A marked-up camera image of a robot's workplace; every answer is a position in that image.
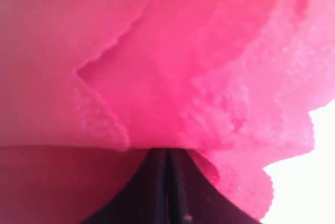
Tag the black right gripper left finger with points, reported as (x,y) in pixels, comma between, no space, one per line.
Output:
(143,198)

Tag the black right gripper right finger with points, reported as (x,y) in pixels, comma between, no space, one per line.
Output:
(192,199)

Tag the red scalloped table cloth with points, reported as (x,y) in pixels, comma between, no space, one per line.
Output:
(88,87)

